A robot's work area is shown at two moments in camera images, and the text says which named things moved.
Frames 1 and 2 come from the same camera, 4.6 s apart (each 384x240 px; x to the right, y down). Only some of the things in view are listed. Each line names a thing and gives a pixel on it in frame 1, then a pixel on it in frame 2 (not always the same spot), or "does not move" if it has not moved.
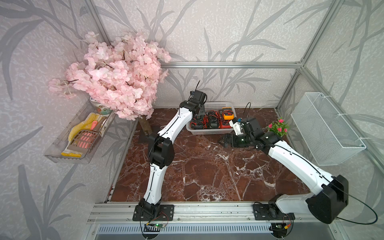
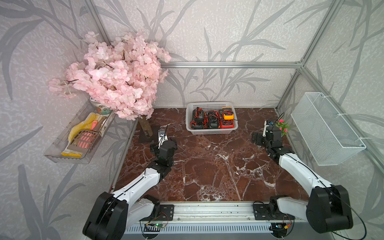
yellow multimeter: (228, 113) does not move
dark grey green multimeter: (213, 119) does not move
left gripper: (202, 109) to (153, 147)
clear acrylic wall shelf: (80, 142) does not move
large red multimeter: (224, 124) does not move
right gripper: (231, 140) to (260, 136)
